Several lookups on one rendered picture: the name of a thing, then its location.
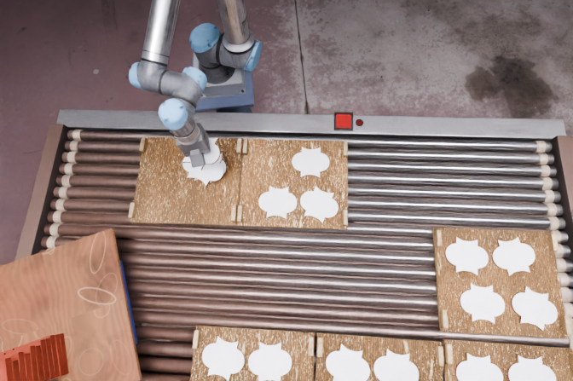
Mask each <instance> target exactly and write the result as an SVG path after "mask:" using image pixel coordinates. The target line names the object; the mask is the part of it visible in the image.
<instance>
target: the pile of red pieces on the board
mask: <svg viewBox="0 0 573 381"><path fill-rule="evenodd" d="M68 373H69V371H68V365H67V353H66V345H65V339H64V333H60V334H55V335H49V336H48V337H45V338H40V339H39V340H36V341H33V342H30V343H27V344H24V345H21V346H19V347H16V348H14V349H10V350H7V351H4V352H2V353H0V381H50V380H51V379H54V378H58V377H61V376H64V375H67V374H68Z"/></svg>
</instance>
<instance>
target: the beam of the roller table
mask: <svg viewBox="0 0 573 381"><path fill-rule="evenodd" d="M358 119H361V120H362V121H363V125H362V126H357V125H356V121H357V120H358ZM193 120H194V122H195V123H196V124H197V123H201V125H202V126H203V128H204V130H205V131H206V133H207V134H243V135H278V136H348V137H383V138H418V139H454V140H489V141H550V140H551V139H553V138H554V137H555V136H566V132H565V127H564V120H563V119H534V118H452V117H410V116H369V115H353V131H342V130H334V115H327V114H285V113H203V112H194V115H193ZM57 124H64V125H65V126H67V127H68V128H69V129H71V130H102V131H137V132H170V131H169V130H168V129H167V128H166V127H165V126H164V125H163V123H162V121H161V119H160V117H159V111H119V110H78V109H61V110H60V112H59V116H58V119H57Z"/></svg>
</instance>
